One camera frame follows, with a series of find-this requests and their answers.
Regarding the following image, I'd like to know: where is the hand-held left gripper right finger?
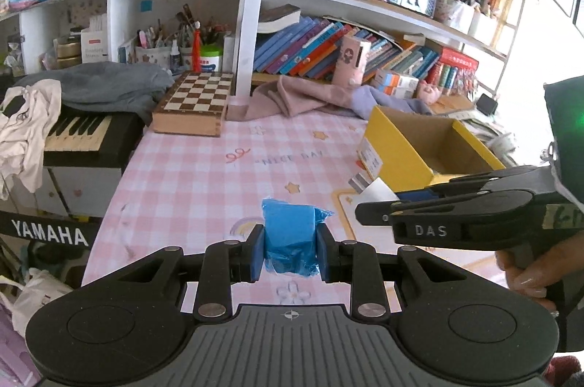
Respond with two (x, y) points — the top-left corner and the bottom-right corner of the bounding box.
(315, 223), (462, 322)

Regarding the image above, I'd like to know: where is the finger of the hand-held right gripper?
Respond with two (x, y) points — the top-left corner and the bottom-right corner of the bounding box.
(355, 190), (535, 227)
(398, 165), (556, 202)

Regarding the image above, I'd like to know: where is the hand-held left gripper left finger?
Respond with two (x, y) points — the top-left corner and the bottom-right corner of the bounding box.
(119, 224), (266, 321)

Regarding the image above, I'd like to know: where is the blue plastic bag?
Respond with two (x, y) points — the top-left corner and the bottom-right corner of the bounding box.
(261, 198), (335, 277)

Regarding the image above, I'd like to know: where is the yellow cardboard box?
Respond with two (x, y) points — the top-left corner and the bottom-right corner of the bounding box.
(356, 105), (507, 193)

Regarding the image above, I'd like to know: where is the white pen container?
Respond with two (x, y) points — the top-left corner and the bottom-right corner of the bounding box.
(435, 0), (475, 34)
(470, 11), (499, 46)

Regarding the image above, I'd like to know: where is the person's right hand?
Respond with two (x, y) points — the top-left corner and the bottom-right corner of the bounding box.
(496, 229), (584, 316)

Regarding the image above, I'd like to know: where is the pile of papers and books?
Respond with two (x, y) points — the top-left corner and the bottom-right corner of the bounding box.
(456, 109), (518, 166)

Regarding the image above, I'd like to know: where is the pink checkered tablecloth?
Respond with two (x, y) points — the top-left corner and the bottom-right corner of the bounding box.
(82, 95), (516, 310)

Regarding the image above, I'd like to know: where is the pink pig toy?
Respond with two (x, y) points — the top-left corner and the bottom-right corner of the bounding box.
(417, 79), (442, 102)

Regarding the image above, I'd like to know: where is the red book box set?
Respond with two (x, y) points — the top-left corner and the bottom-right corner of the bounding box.
(429, 47), (480, 96)

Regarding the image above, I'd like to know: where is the orange blue carton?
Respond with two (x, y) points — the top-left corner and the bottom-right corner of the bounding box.
(372, 81), (414, 98)
(376, 69), (419, 89)

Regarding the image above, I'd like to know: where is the fuzzy sleeve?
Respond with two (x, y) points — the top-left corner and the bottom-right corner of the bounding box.
(543, 353), (584, 387)

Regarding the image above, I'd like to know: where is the pink cloth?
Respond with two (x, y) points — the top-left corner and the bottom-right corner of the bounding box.
(227, 76), (432, 122)

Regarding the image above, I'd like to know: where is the wooden chess board box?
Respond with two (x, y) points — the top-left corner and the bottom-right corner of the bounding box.
(151, 71), (234, 138)

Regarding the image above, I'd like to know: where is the white storage cabinet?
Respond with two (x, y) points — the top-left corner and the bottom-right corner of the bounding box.
(43, 166), (122, 217)

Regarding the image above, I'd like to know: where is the green lid jar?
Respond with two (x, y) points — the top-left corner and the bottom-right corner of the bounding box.
(199, 45), (224, 73)

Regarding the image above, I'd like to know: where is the row of books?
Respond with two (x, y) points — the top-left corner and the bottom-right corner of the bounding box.
(253, 15), (441, 82)

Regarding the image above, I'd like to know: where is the black keyboard stand bar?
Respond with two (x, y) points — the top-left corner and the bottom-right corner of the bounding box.
(0, 211), (99, 248)

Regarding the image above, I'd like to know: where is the red tassel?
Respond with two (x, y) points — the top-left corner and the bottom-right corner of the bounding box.
(193, 22), (203, 71)

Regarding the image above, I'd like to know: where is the black piano keyboard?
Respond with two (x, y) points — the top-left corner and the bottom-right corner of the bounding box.
(0, 86), (144, 169)

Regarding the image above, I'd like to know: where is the white plastic bag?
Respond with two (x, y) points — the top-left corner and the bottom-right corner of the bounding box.
(0, 268), (74, 337)

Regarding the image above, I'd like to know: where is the grey folded cloth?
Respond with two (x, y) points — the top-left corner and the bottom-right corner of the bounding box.
(14, 62), (175, 125)

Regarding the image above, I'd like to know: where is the white pen holder cup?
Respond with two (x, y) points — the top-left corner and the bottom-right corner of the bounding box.
(136, 29), (172, 66)

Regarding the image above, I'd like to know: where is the thick black book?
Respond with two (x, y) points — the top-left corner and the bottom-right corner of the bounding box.
(258, 4), (302, 34)

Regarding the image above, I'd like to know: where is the white shelf unit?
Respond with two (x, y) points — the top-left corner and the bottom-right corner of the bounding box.
(0, 0), (537, 96)

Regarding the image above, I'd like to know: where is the white printed garment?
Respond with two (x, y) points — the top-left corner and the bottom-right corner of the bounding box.
(0, 79), (62, 201)

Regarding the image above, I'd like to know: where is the white box red label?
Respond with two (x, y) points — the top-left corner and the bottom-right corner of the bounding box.
(81, 27), (110, 64)

